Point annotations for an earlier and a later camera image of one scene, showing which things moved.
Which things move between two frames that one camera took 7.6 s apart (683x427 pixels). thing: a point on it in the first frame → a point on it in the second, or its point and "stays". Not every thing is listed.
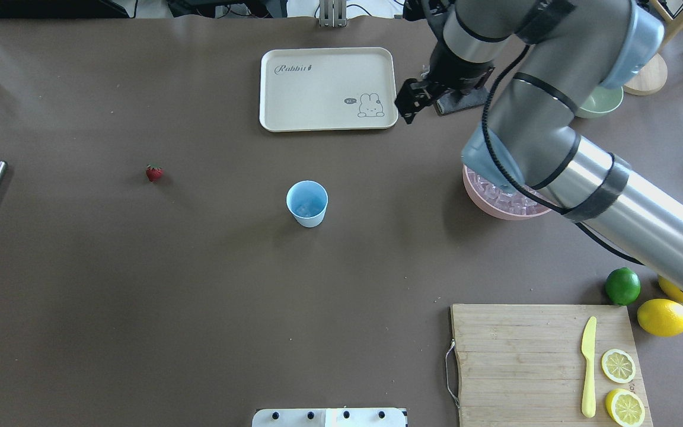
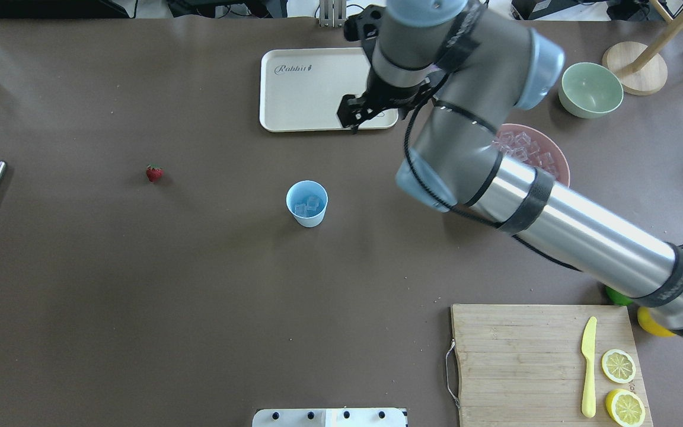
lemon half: x=625 y=408 stays
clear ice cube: x=306 y=209 stays
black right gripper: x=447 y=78 → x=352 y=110
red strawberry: x=154 y=171 stays
